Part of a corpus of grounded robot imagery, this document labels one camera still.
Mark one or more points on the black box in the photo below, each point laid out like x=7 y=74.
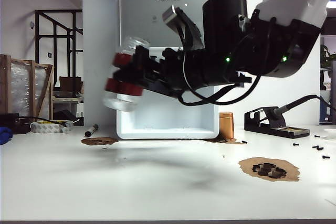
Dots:
x=10 y=123

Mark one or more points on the blue cloth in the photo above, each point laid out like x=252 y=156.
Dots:
x=4 y=136

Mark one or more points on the wooden crate with plastic wrap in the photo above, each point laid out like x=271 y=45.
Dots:
x=23 y=87

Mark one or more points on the grey post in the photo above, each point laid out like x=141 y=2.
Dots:
x=333 y=85

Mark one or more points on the brown cardboard box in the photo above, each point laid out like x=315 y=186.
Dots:
x=71 y=85

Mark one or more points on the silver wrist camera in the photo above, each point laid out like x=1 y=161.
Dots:
x=170 y=15

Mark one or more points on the black soldering iron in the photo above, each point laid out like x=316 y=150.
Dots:
x=302 y=100

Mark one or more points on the wooden side table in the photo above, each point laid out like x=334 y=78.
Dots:
x=68 y=99

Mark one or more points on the large brown patch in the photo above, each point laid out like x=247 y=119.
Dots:
x=246 y=167

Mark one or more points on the ceiling light strip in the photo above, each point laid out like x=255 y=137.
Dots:
x=331 y=4

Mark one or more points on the clear bottle with red belts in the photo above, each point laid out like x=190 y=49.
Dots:
x=123 y=103

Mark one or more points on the black metal stair railing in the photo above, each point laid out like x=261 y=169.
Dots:
x=38 y=37

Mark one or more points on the black marker pen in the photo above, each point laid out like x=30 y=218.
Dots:
x=90 y=131

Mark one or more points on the white dish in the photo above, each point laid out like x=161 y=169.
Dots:
x=331 y=134

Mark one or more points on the copper orange canister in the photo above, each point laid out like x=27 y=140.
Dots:
x=226 y=127

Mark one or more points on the white backdrop board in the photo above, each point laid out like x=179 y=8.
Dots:
x=102 y=11

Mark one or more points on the blue box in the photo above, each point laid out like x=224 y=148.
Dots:
x=328 y=116

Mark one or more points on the black soldering iron stand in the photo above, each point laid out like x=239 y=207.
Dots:
x=252 y=124

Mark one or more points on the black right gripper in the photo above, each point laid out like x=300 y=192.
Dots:
x=170 y=74

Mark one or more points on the white AUX water dispenser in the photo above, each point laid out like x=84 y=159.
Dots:
x=141 y=3

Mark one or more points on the white tape roll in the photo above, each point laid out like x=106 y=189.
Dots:
x=47 y=127

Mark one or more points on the green potted plant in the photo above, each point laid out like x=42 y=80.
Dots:
x=326 y=56

